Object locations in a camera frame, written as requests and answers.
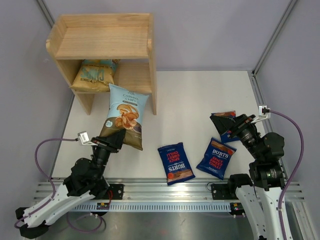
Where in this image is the yellow kettle chips bag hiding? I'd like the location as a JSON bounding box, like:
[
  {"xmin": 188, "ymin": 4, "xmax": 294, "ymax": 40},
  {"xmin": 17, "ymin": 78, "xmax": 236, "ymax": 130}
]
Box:
[{"xmin": 70, "ymin": 59, "xmax": 120, "ymax": 93}]

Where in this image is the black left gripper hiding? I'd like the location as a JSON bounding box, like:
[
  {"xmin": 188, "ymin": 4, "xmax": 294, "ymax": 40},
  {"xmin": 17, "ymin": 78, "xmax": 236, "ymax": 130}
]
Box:
[{"xmin": 90, "ymin": 128, "xmax": 126, "ymax": 180}]

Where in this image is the blue Burts bag right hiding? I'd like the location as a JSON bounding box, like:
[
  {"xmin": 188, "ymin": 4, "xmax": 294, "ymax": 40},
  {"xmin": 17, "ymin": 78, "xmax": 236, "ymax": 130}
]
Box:
[{"xmin": 211, "ymin": 110, "xmax": 240, "ymax": 143}]

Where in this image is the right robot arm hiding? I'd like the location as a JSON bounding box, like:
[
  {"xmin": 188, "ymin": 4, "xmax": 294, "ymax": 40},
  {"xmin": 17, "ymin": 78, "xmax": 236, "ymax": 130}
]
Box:
[{"xmin": 210, "ymin": 107, "xmax": 292, "ymax": 240}]

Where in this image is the light blue cassava chips bag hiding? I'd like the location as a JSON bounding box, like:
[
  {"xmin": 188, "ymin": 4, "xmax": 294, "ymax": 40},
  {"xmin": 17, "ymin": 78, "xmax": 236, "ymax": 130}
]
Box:
[{"xmin": 99, "ymin": 84, "xmax": 149, "ymax": 151}]

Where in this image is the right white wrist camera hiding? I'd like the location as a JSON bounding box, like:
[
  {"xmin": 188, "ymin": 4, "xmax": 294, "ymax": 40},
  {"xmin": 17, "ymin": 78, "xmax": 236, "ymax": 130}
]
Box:
[{"xmin": 252, "ymin": 105, "xmax": 271, "ymax": 124}]

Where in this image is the aluminium mounting rail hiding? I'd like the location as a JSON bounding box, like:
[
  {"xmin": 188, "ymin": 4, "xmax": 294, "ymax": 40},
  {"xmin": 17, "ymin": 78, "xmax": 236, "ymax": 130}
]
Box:
[{"xmin": 33, "ymin": 178, "xmax": 305, "ymax": 202}]

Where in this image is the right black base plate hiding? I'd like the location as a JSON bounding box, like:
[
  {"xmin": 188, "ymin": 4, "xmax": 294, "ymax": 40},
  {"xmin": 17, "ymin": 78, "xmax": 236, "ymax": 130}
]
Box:
[{"xmin": 208, "ymin": 183, "xmax": 238, "ymax": 200}]

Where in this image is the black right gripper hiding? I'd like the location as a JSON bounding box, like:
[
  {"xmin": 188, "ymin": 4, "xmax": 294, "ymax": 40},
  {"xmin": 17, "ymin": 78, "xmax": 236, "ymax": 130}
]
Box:
[{"xmin": 210, "ymin": 113, "xmax": 264, "ymax": 161}]

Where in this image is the right aluminium frame post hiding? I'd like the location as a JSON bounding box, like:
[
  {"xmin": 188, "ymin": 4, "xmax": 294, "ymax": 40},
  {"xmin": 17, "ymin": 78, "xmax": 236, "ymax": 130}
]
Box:
[{"xmin": 251, "ymin": 0, "xmax": 299, "ymax": 77}]

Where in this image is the blue Burts bag middle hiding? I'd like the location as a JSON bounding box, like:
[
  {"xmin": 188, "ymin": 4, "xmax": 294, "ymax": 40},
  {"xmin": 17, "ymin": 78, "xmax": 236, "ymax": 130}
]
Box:
[{"xmin": 196, "ymin": 137, "xmax": 237, "ymax": 180}]

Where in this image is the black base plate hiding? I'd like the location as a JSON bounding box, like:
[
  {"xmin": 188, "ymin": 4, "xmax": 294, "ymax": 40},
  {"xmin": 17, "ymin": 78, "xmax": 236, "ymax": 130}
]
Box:
[
  {"xmin": 208, "ymin": 183, "xmax": 238, "ymax": 200},
  {"xmin": 100, "ymin": 183, "xmax": 125, "ymax": 200}
]

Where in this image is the blue burts bag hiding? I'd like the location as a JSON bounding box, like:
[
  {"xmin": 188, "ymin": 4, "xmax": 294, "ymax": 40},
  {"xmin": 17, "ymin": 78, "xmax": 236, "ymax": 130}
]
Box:
[
  {"xmin": 157, "ymin": 142, "xmax": 196, "ymax": 186},
  {"xmin": 211, "ymin": 110, "xmax": 240, "ymax": 143},
  {"xmin": 196, "ymin": 137, "xmax": 237, "ymax": 180}
]

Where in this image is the left aluminium frame post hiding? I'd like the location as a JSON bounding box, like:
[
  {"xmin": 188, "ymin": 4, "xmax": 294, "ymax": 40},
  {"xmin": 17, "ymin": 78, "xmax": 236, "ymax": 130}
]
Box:
[{"xmin": 35, "ymin": 0, "xmax": 55, "ymax": 28}]

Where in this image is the aluminium frame post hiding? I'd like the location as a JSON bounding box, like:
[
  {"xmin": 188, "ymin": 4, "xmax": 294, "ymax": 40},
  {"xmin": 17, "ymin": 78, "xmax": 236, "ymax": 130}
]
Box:
[
  {"xmin": 35, "ymin": 0, "xmax": 55, "ymax": 28},
  {"xmin": 251, "ymin": 0, "xmax": 299, "ymax": 77}
]

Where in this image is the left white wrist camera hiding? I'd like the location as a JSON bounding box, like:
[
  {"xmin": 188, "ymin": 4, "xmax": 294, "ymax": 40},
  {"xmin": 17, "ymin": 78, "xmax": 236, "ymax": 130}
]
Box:
[{"xmin": 77, "ymin": 131, "xmax": 97, "ymax": 146}]

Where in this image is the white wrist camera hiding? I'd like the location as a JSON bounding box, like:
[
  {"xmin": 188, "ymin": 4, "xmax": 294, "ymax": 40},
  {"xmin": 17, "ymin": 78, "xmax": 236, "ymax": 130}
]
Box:
[
  {"xmin": 77, "ymin": 131, "xmax": 97, "ymax": 146},
  {"xmin": 252, "ymin": 105, "xmax": 271, "ymax": 124}
]

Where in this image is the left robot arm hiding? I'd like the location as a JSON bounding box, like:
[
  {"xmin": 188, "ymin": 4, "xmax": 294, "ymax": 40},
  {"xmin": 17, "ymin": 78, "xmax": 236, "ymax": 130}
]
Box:
[{"xmin": 14, "ymin": 129, "xmax": 126, "ymax": 240}]

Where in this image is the white slotted cable duct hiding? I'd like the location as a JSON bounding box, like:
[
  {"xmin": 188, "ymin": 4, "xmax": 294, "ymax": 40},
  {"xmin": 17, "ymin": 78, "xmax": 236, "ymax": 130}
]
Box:
[{"xmin": 72, "ymin": 201, "xmax": 243, "ymax": 213}]

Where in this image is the blue Burts bag left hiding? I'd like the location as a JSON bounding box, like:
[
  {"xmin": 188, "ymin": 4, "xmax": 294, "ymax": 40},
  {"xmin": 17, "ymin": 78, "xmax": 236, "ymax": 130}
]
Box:
[{"xmin": 157, "ymin": 142, "xmax": 196, "ymax": 186}]

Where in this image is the wooden two-tier shelf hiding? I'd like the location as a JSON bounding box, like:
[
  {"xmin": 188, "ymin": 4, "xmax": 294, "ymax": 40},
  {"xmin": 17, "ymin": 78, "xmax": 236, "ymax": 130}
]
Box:
[{"xmin": 46, "ymin": 13, "xmax": 157, "ymax": 115}]

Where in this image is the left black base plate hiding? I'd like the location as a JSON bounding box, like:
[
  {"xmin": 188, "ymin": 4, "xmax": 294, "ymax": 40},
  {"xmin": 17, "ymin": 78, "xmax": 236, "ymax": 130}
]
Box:
[{"xmin": 100, "ymin": 183, "xmax": 125, "ymax": 200}]

